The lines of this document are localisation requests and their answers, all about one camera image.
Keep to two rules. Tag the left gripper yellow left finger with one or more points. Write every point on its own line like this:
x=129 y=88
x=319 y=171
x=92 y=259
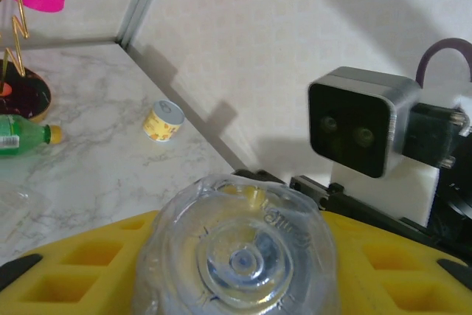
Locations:
x=73 y=285

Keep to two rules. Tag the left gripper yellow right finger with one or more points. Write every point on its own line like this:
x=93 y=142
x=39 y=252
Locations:
x=405 y=285

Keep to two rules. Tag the blue label bottle blue cap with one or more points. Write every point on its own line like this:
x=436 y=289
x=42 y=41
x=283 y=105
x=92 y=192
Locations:
x=236 y=256

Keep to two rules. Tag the green bottle yellow cap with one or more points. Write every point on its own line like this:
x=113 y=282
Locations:
x=22 y=134

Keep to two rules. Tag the small yellow tin can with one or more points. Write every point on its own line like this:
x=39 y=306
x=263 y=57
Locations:
x=162 y=123

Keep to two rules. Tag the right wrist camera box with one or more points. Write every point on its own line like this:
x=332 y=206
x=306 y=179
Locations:
x=346 y=127

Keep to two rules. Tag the aluminium table edge rail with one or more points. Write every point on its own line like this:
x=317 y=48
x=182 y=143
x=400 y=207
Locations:
x=55 y=44

